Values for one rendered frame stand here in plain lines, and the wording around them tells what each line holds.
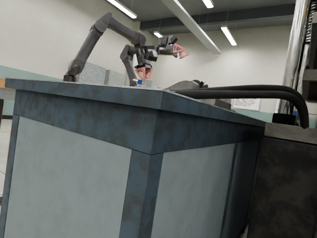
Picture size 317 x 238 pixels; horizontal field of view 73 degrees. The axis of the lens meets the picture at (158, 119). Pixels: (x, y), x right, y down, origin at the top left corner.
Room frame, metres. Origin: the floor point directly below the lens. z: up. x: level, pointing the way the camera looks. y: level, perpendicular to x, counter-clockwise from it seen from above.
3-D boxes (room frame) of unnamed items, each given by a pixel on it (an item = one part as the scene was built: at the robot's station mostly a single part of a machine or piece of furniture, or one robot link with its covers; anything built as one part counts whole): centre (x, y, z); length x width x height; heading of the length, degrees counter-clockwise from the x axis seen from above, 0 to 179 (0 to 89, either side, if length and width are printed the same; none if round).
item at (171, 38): (1.54, -0.02, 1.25); 0.07 x 0.06 x 0.11; 154
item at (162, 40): (1.59, 0.06, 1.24); 0.12 x 0.09 x 0.12; 64
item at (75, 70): (1.13, 0.49, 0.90); 0.09 x 0.06 x 0.06; 33
